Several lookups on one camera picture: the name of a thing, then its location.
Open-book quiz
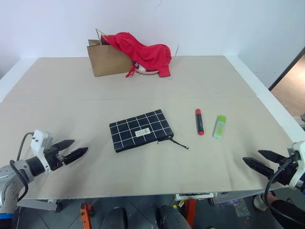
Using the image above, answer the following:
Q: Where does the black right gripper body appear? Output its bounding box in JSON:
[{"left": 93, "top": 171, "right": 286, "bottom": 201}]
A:
[{"left": 271, "top": 155, "right": 300, "bottom": 186}]

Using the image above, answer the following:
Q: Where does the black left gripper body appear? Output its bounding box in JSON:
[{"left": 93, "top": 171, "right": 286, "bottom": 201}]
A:
[{"left": 44, "top": 145, "right": 66, "bottom": 171}]

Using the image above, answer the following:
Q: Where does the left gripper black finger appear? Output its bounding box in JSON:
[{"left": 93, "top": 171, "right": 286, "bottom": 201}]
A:
[
  {"left": 52, "top": 139, "right": 75, "bottom": 151},
  {"left": 63, "top": 147, "right": 89, "bottom": 166}
]

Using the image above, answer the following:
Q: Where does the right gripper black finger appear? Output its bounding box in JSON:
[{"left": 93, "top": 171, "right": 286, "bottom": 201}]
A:
[
  {"left": 242, "top": 156, "right": 275, "bottom": 180},
  {"left": 257, "top": 149, "right": 286, "bottom": 164}
]

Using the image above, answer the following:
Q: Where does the black grid pencil pouch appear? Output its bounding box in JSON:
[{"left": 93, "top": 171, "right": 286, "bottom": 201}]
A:
[{"left": 109, "top": 109, "right": 190, "bottom": 154}]

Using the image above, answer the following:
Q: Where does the black trouser leg of bystander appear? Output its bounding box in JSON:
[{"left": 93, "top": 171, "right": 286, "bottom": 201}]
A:
[{"left": 270, "top": 199, "right": 305, "bottom": 229}]

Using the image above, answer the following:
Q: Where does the grey sneaker of bystander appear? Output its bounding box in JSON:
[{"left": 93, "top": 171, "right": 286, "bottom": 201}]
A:
[{"left": 253, "top": 193, "right": 271, "bottom": 212}]

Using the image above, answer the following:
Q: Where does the patterned grey floor mat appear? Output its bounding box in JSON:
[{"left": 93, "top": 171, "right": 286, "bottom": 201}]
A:
[{"left": 233, "top": 198, "right": 250, "bottom": 218}]

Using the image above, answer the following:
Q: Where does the grey table leg foot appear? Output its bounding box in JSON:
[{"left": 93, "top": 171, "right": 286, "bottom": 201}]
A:
[{"left": 16, "top": 197, "right": 63, "bottom": 213}]

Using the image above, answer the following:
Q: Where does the green white highlighter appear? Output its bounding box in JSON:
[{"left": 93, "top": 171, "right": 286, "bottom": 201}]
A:
[{"left": 212, "top": 114, "right": 227, "bottom": 140}]

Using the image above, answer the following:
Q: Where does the orange black clamp stand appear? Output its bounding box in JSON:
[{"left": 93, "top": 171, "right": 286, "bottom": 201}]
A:
[
  {"left": 184, "top": 197, "right": 197, "bottom": 228},
  {"left": 79, "top": 201, "right": 92, "bottom": 229}
]

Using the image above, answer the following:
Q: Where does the red black marker pen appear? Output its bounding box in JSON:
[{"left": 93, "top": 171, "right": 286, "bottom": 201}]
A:
[{"left": 194, "top": 108, "right": 205, "bottom": 136}]

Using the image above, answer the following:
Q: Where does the dark rounded shape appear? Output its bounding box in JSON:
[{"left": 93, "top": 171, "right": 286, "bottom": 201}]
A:
[
  {"left": 155, "top": 204, "right": 192, "bottom": 229},
  {"left": 104, "top": 207, "right": 127, "bottom": 229}
]

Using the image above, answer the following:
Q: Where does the brown paper bag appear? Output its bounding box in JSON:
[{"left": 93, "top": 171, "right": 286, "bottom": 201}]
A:
[{"left": 86, "top": 28, "right": 134, "bottom": 78}]

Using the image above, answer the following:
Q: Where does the red cloth garment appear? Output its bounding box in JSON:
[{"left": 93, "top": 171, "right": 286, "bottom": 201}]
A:
[{"left": 104, "top": 31, "right": 173, "bottom": 79}]

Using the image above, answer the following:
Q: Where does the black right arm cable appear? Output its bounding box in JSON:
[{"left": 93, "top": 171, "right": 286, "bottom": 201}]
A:
[{"left": 265, "top": 157, "right": 305, "bottom": 225}]

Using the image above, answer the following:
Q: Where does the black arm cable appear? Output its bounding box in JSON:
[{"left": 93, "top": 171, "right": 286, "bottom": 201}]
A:
[
  {"left": 9, "top": 132, "right": 34, "bottom": 201},
  {"left": 265, "top": 157, "right": 305, "bottom": 225}
]

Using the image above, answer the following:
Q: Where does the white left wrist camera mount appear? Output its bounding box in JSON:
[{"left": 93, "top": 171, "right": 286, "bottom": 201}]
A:
[{"left": 30, "top": 130, "right": 54, "bottom": 177}]

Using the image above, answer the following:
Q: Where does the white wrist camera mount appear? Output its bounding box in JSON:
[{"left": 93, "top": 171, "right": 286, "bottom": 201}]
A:
[
  {"left": 286, "top": 140, "right": 305, "bottom": 189},
  {"left": 30, "top": 130, "right": 54, "bottom": 177}
]

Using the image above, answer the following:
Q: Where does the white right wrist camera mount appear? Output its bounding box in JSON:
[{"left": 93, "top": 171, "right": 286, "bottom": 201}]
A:
[{"left": 286, "top": 140, "right": 305, "bottom": 189}]

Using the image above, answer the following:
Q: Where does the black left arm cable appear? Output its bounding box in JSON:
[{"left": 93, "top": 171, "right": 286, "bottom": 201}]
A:
[{"left": 9, "top": 132, "right": 34, "bottom": 201}]

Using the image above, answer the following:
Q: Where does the white table frame bracket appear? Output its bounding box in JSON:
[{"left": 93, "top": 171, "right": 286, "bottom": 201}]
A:
[{"left": 173, "top": 191, "right": 215, "bottom": 201}]

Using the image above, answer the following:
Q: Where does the black door frame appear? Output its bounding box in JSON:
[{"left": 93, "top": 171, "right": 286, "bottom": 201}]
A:
[{"left": 269, "top": 46, "right": 305, "bottom": 92}]

